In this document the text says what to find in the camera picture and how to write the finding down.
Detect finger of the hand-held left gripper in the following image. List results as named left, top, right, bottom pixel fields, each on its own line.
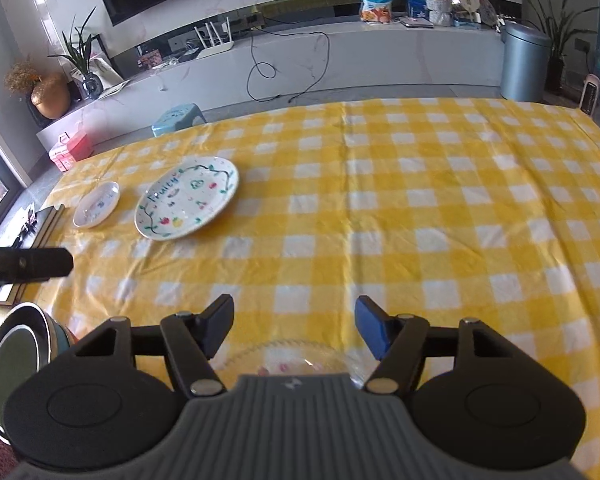
left=0, top=239, right=74, bottom=284

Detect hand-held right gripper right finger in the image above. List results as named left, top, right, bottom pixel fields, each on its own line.
left=354, top=294, right=523, bottom=395

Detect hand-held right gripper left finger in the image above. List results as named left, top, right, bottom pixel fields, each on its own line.
left=75, top=294, right=236, bottom=396

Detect clear glass flower plate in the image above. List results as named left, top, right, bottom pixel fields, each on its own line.
left=214, top=338, right=382, bottom=392

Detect small white plate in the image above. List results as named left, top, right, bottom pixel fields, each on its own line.
left=72, top=181, right=121, bottom=230

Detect white fruit pattern plate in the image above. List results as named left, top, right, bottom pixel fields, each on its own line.
left=133, top=156, right=240, bottom=241

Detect pink storage box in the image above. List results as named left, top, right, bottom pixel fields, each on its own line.
left=48, top=129, right=95, bottom=172

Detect yellow checked tablecloth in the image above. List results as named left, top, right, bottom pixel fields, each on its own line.
left=0, top=97, right=600, bottom=413

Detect gold vase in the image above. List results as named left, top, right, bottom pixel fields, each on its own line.
left=31, top=73, right=72, bottom=120

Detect dried yellow flowers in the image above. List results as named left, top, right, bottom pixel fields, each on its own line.
left=4, top=60, right=44, bottom=94

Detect white paper booklet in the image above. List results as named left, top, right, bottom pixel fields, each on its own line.
left=94, top=79, right=132, bottom=98

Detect light blue plastic stool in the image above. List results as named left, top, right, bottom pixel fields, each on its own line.
left=151, top=103, right=207, bottom=139

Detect green plant in blue vase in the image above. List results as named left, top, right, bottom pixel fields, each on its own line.
left=49, top=7, right=107, bottom=101

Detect white marble tv cabinet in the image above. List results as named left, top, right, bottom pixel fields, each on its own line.
left=35, top=19, right=506, bottom=153

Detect white router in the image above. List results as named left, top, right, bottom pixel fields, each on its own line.
left=194, top=17, right=237, bottom=61

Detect grey pedal trash can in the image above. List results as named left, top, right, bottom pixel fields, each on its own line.
left=499, top=20, right=552, bottom=104

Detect pink small heater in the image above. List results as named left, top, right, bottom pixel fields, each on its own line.
left=578, top=73, right=600, bottom=116

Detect blue snack bag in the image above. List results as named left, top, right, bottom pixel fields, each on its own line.
left=357, top=0, right=396, bottom=25

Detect potted green plant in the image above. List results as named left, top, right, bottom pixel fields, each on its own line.
left=509, top=0, right=597, bottom=97

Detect black cable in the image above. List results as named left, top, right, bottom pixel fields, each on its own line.
left=246, top=30, right=331, bottom=104

